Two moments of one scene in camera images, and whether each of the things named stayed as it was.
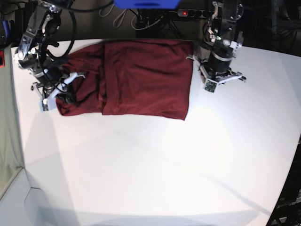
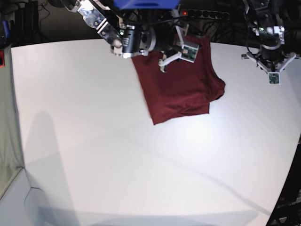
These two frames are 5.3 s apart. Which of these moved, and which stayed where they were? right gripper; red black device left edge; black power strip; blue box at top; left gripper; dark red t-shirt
Moved: dark red t-shirt; right gripper; left gripper
Stayed: red black device left edge; blue box at top; black power strip
